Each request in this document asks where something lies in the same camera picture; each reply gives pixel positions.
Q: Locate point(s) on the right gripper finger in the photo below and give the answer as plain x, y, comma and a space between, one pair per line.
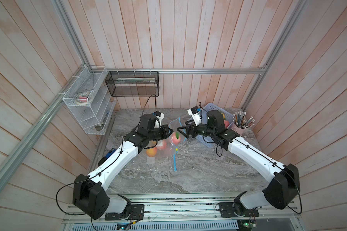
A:
186, 134
187, 127

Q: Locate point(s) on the blue black device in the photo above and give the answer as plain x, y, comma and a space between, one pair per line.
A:
108, 155

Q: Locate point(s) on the bundle of pens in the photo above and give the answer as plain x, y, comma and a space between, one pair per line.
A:
241, 121

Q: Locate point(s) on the pink peach basket right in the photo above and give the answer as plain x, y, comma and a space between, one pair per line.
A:
226, 123

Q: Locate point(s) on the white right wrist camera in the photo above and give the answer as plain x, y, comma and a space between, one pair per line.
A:
195, 113

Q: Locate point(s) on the pink peach basket front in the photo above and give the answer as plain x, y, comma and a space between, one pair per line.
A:
176, 138

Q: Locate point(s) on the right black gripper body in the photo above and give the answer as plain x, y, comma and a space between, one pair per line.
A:
204, 131

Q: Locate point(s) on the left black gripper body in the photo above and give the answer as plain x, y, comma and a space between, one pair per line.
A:
157, 134

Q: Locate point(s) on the lavender plastic basket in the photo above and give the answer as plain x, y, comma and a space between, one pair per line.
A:
207, 141

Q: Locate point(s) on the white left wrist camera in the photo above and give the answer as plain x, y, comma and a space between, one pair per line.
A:
159, 117

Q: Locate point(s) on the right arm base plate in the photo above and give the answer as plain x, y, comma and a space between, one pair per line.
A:
233, 210

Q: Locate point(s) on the orange pink toy peach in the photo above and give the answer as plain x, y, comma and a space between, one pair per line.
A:
151, 152

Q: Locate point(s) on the white wire shelf rack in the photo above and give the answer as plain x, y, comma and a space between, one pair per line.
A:
95, 117

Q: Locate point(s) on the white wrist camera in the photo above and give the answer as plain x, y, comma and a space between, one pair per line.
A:
159, 117
195, 113

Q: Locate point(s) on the pink peach basket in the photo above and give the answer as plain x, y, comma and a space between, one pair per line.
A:
176, 138
226, 123

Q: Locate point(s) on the black mesh wall basket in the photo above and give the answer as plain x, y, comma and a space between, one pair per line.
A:
133, 83

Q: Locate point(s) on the clear zip-top bag blue zipper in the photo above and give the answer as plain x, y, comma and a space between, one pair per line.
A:
171, 149

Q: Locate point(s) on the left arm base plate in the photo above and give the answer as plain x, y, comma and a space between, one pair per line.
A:
132, 212

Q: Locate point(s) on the pink pen cup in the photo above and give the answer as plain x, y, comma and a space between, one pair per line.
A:
238, 130

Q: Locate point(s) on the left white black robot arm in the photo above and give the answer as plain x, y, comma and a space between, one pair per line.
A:
89, 194

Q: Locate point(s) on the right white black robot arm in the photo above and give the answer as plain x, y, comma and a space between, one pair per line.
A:
283, 180

